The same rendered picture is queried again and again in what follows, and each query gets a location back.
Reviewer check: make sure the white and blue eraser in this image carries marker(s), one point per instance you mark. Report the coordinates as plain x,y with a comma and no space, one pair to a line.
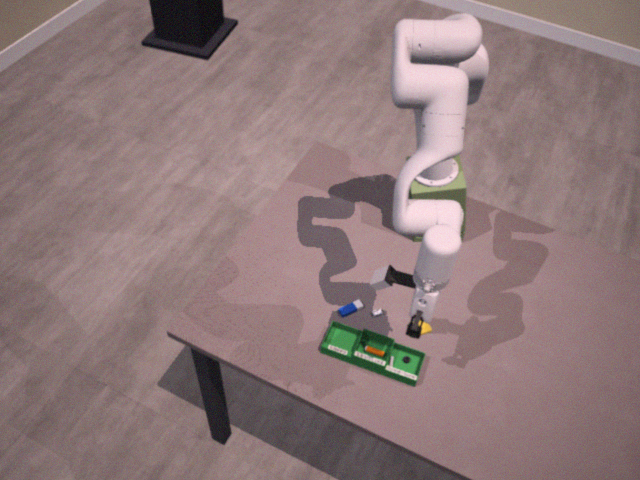
350,308

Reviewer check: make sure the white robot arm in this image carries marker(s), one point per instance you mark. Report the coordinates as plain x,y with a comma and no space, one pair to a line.
440,89

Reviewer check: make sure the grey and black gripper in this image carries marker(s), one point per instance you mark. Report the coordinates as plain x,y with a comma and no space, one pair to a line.
420,307

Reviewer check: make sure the orange battery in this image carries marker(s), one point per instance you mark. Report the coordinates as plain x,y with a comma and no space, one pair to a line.
374,351

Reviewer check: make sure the green bin labelled batteries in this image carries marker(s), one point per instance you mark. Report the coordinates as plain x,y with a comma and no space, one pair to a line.
348,344

